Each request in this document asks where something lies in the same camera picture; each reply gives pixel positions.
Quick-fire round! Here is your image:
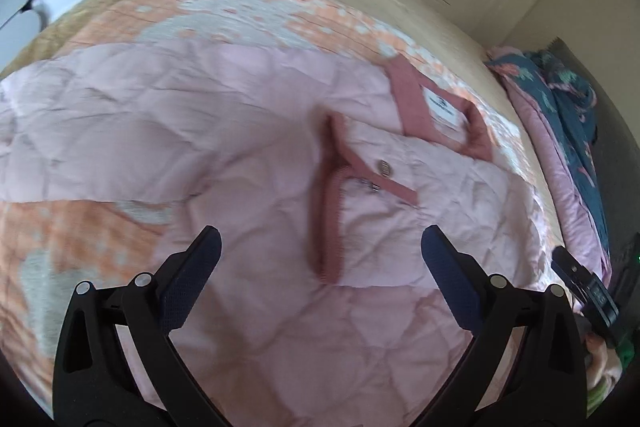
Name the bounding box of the orange and white plush blanket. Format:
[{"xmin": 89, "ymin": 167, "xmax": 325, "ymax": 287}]
[{"xmin": 0, "ymin": 0, "xmax": 548, "ymax": 358}]

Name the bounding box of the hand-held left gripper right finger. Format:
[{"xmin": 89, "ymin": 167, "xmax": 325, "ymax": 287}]
[{"xmin": 421, "ymin": 224, "xmax": 588, "ymax": 427}]

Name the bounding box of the green and pink cloth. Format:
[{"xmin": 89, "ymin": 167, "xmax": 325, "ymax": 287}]
[{"xmin": 575, "ymin": 329, "xmax": 628, "ymax": 415}]

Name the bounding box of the blue floral pink-lined duvet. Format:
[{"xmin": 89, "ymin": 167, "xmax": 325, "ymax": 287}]
[{"xmin": 482, "ymin": 47, "xmax": 615, "ymax": 290}]

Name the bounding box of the pink quilted jacket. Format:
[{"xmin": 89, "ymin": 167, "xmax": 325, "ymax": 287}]
[{"xmin": 0, "ymin": 44, "xmax": 551, "ymax": 427}]

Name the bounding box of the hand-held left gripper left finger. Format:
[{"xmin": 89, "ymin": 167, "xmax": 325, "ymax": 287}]
[{"xmin": 52, "ymin": 226, "xmax": 236, "ymax": 427}]

